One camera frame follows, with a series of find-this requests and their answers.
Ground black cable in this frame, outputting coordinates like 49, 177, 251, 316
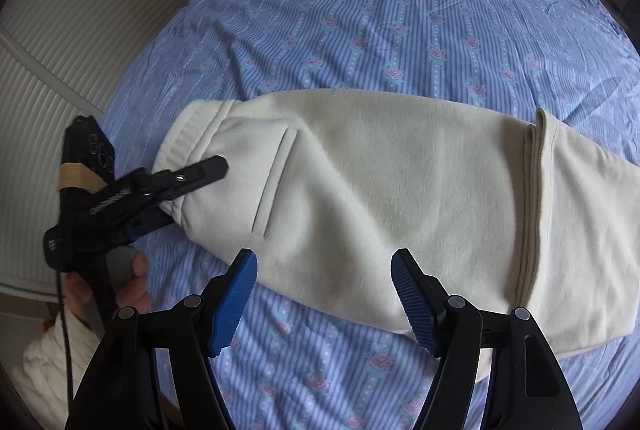
56, 260, 77, 416

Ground white ribbed wardrobe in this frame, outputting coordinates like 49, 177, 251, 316
0, 0, 201, 311

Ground blue floral striped bedsheet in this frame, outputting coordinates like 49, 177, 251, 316
100, 0, 640, 430

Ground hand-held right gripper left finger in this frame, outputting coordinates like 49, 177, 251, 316
65, 248, 259, 430

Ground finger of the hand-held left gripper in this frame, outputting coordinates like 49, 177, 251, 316
125, 210, 177, 242
127, 155, 230, 207

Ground person's left hand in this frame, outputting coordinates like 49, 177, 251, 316
65, 252, 153, 327

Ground cream pants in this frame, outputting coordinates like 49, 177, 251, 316
155, 88, 640, 358

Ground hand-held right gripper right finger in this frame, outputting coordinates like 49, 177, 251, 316
390, 248, 583, 430

